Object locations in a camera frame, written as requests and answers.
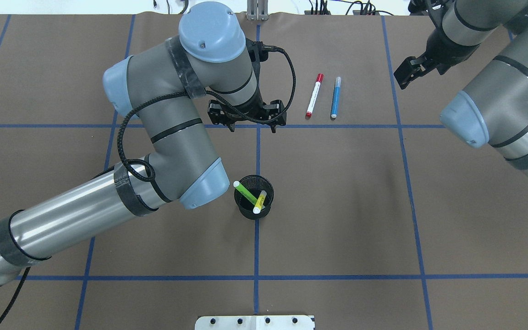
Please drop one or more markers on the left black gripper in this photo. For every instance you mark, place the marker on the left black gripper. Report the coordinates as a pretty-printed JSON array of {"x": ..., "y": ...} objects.
[{"x": 251, "y": 107}]

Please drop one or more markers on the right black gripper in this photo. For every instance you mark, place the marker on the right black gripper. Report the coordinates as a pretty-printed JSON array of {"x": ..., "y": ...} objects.
[{"x": 438, "y": 49}]

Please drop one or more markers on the blue marker pen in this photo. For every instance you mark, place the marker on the blue marker pen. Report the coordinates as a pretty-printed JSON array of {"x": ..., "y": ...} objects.
[{"x": 336, "y": 99}]

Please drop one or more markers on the red capped white marker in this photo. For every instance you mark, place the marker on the red capped white marker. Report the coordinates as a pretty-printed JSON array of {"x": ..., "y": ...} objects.
[{"x": 313, "y": 97}]

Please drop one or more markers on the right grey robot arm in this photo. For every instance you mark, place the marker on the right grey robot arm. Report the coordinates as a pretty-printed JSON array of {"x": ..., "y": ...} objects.
[{"x": 493, "y": 108}]

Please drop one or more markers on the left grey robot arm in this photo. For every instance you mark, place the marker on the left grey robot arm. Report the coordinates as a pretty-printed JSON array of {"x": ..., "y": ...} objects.
[{"x": 165, "y": 153}]

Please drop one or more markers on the black mesh pen cup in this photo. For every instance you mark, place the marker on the black mesh pen cup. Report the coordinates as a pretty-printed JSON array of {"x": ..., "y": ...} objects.
[{"x": 255, "y": 184}]

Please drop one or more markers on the green highlighter pen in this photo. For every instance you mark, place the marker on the green highlighter pen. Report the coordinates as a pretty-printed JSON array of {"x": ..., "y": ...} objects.
[{"x": 244, "y": 192}]

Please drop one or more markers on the yellow highlighter pen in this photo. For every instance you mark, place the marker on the yellow highlighter pen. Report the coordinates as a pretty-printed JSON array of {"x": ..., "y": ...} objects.
[{"x": 259, "y": 205}]

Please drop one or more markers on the brown paper table cover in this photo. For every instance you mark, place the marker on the brown paper table cover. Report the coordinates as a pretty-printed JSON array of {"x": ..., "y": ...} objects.
[{"x": 382, "y": 219}]

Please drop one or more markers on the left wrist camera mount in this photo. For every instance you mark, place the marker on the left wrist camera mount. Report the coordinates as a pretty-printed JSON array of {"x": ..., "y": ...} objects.
[{"x": 258, "y": 51}]

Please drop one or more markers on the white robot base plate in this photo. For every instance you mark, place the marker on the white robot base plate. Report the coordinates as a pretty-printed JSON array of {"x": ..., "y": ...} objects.
[{"x": 256, "y": 322}]

